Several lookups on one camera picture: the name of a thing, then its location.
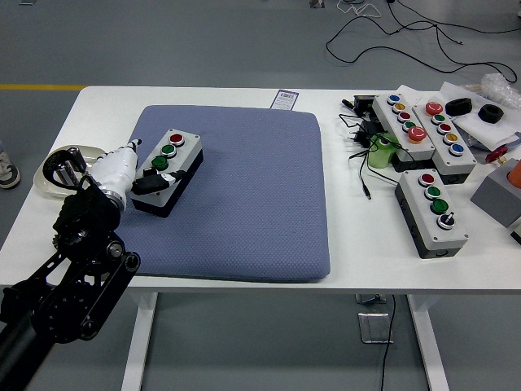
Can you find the yellow floor tape line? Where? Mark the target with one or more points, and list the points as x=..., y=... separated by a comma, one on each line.
x=40, y=87

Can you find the black rectangular device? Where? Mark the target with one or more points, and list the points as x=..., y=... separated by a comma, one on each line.
x=363, y=102

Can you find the grey four-button control box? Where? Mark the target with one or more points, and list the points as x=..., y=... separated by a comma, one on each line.
x=189, y=146

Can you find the orange object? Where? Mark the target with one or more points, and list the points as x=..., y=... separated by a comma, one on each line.
x=515, y=173

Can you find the dark metal cylinder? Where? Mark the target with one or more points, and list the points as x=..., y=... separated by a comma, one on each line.
x=77, y=158
x=68, y=172

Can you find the person's shoe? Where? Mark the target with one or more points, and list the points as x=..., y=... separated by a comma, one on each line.
x=8, y=173

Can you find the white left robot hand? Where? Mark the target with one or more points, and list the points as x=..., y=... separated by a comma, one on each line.
x=116, y=167

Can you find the white foam sheet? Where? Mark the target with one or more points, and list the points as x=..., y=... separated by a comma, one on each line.
x=488, y=132

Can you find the clear bubble wrap bag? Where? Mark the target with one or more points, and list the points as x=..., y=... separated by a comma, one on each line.
x=502, y=89

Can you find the grey block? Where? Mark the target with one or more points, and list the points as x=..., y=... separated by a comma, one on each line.
x=494, y=195

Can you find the blue-grey padded mat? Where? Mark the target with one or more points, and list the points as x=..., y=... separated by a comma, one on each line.
x=252, y=183

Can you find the white table leg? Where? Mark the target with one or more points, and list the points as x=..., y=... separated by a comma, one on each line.
x=431, y=346
x=136, y=346

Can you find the black power plug adapter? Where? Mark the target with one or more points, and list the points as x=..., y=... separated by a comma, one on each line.
x=358, y=136

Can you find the white shallow dish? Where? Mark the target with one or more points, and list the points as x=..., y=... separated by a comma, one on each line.
x=92, y=153

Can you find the purple label card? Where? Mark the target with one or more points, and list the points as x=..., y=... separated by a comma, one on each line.
x=285, y=99

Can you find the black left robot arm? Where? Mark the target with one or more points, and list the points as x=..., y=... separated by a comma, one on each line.
x=81, y=212

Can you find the five-button box, red mushroom end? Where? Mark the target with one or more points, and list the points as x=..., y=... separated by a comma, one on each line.
x=460, y=163

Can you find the four-button box with selector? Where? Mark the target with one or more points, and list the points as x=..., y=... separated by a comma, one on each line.
x=419, y=212

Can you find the five-button box, blue end button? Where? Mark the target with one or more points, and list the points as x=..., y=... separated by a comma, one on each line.
x=388, y=118

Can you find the metal floor plate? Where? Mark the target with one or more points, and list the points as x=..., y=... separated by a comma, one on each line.
x=374, y=326

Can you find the light green plastic cup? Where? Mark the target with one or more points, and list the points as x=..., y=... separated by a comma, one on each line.
x=380, y=156

